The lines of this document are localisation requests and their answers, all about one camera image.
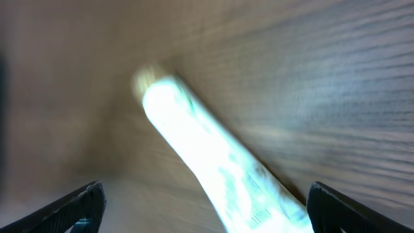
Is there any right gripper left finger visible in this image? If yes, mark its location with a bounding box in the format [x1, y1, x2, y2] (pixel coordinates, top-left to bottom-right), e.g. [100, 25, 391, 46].
[1, 181, 106, 233]

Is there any white tube gold cap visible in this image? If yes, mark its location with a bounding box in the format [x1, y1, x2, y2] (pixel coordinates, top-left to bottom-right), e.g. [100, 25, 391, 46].
[133, 64, 313, 232]

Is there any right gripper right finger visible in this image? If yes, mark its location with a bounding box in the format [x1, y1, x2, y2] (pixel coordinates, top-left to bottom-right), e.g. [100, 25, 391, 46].
[306, 181, 413, 233]

